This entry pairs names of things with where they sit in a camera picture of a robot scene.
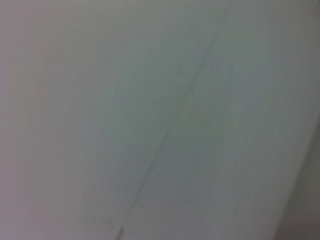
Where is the white tablecloth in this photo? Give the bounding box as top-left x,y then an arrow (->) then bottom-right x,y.
0,0 -> 320,240

